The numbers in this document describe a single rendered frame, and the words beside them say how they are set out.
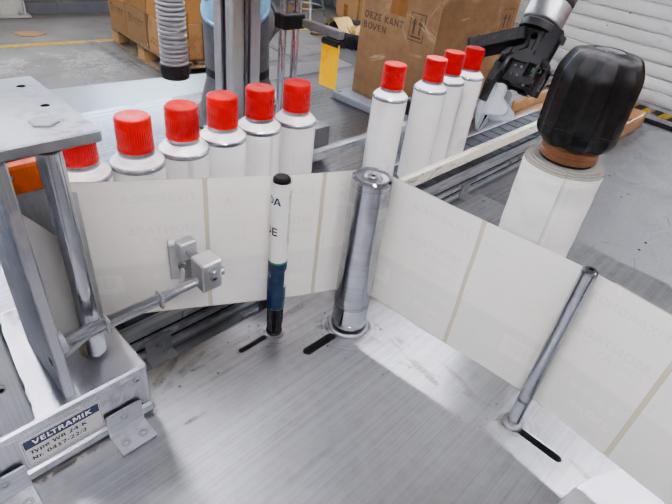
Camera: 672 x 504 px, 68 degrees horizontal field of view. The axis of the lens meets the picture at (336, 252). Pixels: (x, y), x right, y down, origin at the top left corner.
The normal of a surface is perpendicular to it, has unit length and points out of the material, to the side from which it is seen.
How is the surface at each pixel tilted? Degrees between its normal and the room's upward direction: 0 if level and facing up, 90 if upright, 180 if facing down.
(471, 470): 0
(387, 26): 90
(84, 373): 0
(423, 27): 90
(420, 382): 0
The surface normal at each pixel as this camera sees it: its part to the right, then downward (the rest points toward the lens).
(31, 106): 0.11, -0.80
